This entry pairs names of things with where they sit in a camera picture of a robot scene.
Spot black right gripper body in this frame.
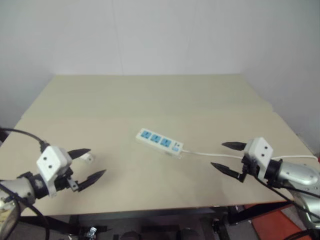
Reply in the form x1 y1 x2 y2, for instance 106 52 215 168
238 155 261 183

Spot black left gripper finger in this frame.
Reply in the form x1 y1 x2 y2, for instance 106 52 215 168
74 169 108 193
67 148 92 160

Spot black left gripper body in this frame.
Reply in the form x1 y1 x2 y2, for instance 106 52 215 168
53 167 81 193

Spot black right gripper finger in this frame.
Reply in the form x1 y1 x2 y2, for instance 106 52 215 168
210 161 245 180
221 141 247 152

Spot white plug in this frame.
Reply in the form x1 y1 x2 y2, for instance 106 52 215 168
79 152 96 164

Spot white power strip blue sockets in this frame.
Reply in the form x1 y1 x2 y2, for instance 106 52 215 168
135 127 185 160

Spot small silver metal clamp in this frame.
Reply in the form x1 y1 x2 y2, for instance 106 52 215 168
86 226 99 239

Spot orange floor mat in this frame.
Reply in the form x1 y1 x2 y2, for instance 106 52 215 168
246 203 316 240

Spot dark rounded shape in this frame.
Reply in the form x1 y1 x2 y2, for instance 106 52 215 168
121 230 141 240

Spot white power strip cord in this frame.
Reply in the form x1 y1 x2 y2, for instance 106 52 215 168
181 148 317 161

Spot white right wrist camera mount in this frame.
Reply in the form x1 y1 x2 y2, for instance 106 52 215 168
242 136 274 181

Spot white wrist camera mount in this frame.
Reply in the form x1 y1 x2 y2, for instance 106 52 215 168
242 136 274 181
36 146 73 199

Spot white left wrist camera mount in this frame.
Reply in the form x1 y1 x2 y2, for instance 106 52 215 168
36 146 73 199

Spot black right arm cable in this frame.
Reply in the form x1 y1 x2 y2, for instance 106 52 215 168
249 171 320 240

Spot black table frame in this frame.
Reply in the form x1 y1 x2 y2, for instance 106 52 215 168
19 199 295 240

